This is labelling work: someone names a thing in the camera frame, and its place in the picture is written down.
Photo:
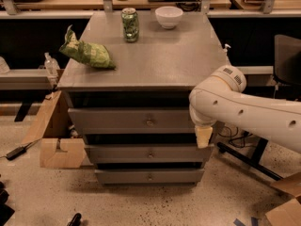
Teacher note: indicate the black stand base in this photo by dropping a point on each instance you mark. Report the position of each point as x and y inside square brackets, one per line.
[253, 161]

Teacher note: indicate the black office chair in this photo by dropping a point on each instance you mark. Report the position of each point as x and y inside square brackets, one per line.
[287, 67]

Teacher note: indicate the green chip bag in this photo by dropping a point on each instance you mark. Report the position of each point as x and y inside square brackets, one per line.
[91, 54]

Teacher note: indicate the grey middle drawer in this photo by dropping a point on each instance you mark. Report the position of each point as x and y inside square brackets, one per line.
[147, 153]

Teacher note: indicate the green soda can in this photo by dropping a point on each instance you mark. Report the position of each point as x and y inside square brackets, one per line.
[130, 23]

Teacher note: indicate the cardboard box left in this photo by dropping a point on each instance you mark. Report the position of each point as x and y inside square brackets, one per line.
[51, 128]

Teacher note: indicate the wooden workbench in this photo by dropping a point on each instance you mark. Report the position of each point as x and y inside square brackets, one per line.
[138, 4]

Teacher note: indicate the white pump bottle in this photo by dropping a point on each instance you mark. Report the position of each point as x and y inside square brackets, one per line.
[226, 49]

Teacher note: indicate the cardboard box right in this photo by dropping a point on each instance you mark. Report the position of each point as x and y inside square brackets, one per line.
[289, 213]

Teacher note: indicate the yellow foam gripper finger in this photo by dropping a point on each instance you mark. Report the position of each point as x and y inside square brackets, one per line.
[203, 135]

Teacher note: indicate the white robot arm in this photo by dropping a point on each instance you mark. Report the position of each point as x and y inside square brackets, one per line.
[220, 97]

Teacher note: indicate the grey drawer cabinet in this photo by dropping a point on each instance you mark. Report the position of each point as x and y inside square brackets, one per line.
[157, 71]

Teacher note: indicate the cardboard box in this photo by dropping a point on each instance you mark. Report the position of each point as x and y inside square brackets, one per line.
[289, 213]
[51, 128]

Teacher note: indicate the grey top drawer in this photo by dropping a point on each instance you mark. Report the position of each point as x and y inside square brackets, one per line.
[89, 121]

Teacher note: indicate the grey drawer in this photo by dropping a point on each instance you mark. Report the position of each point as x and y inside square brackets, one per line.
[89, 121]
[153, 176]
[147, 153]

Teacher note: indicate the black power adapter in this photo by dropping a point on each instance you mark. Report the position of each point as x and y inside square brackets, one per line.
[15, 153]

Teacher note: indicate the white bowl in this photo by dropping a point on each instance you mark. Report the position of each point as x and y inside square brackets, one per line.
[168, 17]

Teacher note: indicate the grey bottom drawer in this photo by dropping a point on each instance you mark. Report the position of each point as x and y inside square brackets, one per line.
[153, 176]

